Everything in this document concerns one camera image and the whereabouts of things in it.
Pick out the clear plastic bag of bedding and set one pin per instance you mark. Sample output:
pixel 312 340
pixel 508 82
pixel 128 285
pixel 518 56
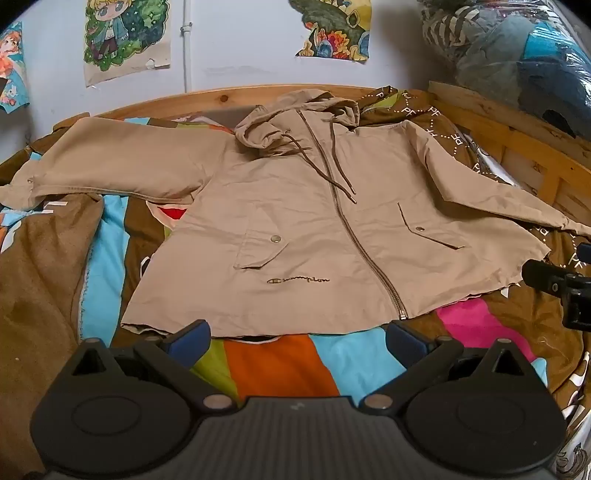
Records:
pixel 508 55

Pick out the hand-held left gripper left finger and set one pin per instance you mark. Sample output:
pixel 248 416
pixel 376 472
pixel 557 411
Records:
pixel 187 341

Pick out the orange cartoon wall poster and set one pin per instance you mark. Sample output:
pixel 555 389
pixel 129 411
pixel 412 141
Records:
pixel 11 69

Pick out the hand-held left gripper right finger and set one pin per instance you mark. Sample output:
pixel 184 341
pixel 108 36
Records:
pixel 408 344

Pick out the yellow colourful cartoon wall poster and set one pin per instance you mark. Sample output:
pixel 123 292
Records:
pixel 337 37

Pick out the green cartoon figure wall poster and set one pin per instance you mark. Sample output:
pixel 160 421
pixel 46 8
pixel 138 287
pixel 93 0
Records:
pixel 124 41

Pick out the tan hooded zip jacket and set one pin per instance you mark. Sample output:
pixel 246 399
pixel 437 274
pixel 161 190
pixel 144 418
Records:
pixel 323 230

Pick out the white wall pipe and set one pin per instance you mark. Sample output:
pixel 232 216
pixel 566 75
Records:
pixel 186 60

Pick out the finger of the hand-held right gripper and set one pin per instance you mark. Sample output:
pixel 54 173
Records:
pixel 542 274

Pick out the wooden bed frame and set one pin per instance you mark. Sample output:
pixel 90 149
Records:
pixel 531 152

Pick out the brown colourful striped printed blanket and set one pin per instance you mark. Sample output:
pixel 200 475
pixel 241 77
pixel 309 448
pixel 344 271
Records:
pixel 272 364

